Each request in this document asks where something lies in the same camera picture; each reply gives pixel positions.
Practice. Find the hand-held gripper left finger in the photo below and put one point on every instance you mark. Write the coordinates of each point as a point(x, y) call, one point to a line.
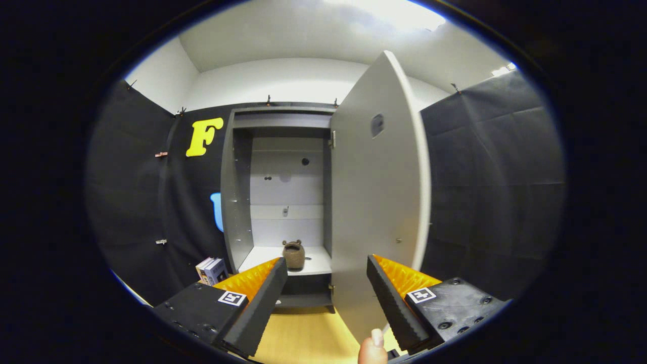
point(260, 308)

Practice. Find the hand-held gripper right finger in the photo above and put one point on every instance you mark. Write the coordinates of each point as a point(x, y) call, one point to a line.
point(394, 308)

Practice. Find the beige shoe cabinet door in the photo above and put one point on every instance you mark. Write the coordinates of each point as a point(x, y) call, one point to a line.
point(379, 202)

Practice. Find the grey shoe cabinet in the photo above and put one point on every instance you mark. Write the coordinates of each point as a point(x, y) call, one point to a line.
point(237, 202)

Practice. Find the blue book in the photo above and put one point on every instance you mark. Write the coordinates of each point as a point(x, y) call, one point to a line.
point(218, 271)

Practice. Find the black backdrop cloth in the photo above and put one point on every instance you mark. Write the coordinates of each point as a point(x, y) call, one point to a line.
point(131, 202)

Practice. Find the small ceiling light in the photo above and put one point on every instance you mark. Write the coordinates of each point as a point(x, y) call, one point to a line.
point(505, 69)

